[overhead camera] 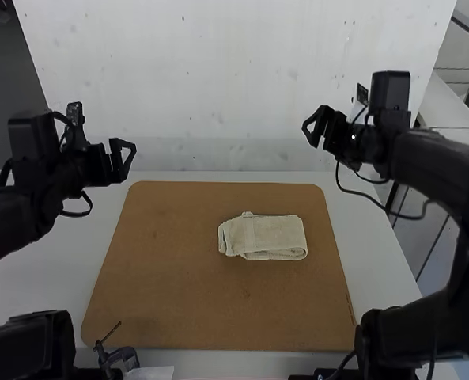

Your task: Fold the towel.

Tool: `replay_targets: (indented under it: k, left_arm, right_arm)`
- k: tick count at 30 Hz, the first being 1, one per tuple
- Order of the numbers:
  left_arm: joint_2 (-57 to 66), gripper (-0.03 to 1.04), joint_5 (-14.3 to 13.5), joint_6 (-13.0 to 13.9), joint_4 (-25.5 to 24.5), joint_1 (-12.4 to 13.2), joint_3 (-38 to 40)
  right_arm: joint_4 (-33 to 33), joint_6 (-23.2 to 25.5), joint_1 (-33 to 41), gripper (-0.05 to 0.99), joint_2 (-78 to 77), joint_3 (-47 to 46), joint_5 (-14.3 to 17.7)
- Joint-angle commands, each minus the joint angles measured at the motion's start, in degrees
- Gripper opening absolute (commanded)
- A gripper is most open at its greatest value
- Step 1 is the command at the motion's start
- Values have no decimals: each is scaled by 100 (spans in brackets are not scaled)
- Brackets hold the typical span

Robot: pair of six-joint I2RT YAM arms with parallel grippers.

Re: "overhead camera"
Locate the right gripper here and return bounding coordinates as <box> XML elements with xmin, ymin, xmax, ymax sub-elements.
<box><xmin>301</xmin><ymin>104</ymin><xmax>381</xmax><ymax>172</ymax></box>

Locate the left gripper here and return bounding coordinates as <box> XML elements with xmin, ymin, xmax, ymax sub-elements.
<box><xmin>58</xmin><ymin>134</ymin><xmax>138</xmax><ymax>189</ymax></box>

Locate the pale towel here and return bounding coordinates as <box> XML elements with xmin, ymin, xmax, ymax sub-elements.
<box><xmin>217</xmin><ymin>211</ymin><xmax>310</xmax><ymax>261</ymax></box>

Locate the cork mat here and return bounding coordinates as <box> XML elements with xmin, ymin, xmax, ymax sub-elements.
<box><xmin>80</xmin><ymin>180</ymin><xmax>357</xmax><ymax>352</ymax></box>

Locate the black clamp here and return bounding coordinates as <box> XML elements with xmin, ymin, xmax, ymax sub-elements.
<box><xmin>93</xmin><ymin>321</ymin><xmax>141</xmax><ymax>380</ymax></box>

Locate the black cable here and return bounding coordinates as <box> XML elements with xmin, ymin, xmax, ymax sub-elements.
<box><xmin>334</xmin><ymin>158</ymin><xmax>435</xmax><ymax>221</ymax></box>
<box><xmin>58</xmin><ymin>188</ymin><xmax>93</xmax><ymax>218</ymax></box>

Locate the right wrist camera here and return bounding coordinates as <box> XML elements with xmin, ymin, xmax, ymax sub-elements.
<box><xmin>369</xmin><ymin>70</ymin><xmax>412</xmax><ymax>112</ymax></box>

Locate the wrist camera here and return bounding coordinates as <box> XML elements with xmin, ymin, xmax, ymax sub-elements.
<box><xmin>369</xmin><ymin>70</ymin><xmax>412</xmax><ymax>112</ymax></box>
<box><xmin>7</xmin><ymin>110</ymin><xmax>61</xmax><ymax>163</ymax></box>

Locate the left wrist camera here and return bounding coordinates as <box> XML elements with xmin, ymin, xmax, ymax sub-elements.
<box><xmin>7</xmin><ymin>110</ymin><xmax>61</xmax><ymax>163</ymax></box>

